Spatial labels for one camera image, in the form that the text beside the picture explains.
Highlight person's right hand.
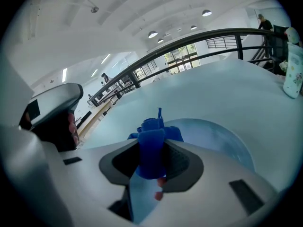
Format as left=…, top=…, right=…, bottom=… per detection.
left=154, top=177, right=168, bottom=201

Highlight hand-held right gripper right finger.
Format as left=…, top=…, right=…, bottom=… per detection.
left=142, top=140, right=279, bottom=226

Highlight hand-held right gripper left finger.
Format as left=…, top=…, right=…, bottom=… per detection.
left=0, top=126, right=140, bottom=227

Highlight small plush toy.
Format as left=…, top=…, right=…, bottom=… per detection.
left=283, top=27, right=303, bottom=99

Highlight person's left hand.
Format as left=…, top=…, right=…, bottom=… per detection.
left=67, top=113, right=80, bottom=144

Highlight long black box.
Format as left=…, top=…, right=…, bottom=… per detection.
left=75, top=110, right=93, bottom=129

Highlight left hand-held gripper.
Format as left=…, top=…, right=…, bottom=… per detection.
left=0, top=55, right=84, bottom=152

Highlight light wooden table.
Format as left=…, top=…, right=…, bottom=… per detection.
left=77, top=99, right=117, bottom=137

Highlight glass entrance doors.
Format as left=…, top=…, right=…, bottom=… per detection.
left=164, top=43, right=200, bottom=75

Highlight blue cloth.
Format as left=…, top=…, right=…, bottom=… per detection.
left=127, top=107, right=184, bottom=180

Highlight pale blue big plate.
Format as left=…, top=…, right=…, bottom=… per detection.
left=163, top=118, right=255, bottom=172

